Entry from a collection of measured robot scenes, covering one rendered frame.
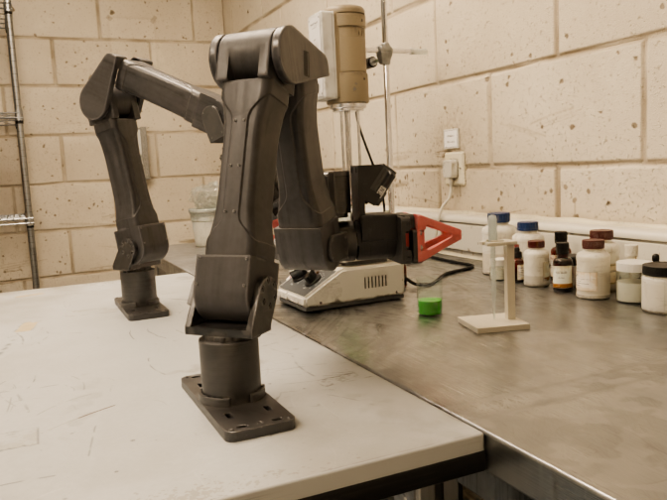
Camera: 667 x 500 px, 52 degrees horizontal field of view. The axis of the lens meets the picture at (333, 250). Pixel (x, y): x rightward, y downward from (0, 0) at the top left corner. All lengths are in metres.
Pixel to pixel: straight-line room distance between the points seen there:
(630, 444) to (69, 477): 0.47
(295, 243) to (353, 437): 0.31
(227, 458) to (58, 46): 3.11
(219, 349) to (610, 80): 0.99
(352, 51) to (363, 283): 0.66
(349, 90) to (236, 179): 0.94
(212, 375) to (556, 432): 0.34
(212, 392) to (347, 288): 0.52
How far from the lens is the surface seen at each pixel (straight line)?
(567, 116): 1.53
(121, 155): 1.28
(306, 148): 0.84
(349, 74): 1.66
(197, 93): 1.16
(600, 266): 1.24
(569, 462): 0.61
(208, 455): 0.64
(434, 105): 1.92
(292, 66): 0.78
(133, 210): 1.27
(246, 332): 0.70
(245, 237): 0.72
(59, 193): 3.55
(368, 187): 0.95
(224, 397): 0.72
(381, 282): 1.22
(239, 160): 0.74
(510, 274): 1.04
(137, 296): 1.29
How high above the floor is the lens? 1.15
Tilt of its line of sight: 7 degrees down
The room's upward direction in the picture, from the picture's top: 3 degrees counter-clockwise
